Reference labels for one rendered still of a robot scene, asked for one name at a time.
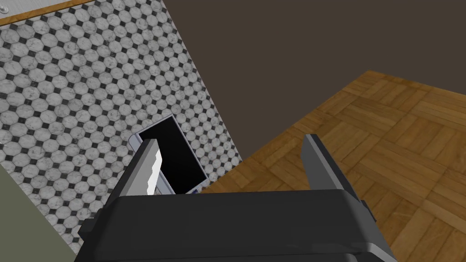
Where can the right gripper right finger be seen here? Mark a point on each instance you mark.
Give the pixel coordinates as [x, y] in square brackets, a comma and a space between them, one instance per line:
[324, 167]

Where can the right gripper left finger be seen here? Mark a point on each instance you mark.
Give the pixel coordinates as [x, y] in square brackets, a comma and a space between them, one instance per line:
[140, 174]

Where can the black and silver appliance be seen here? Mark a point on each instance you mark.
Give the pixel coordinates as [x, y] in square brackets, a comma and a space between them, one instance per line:
[180, 160]

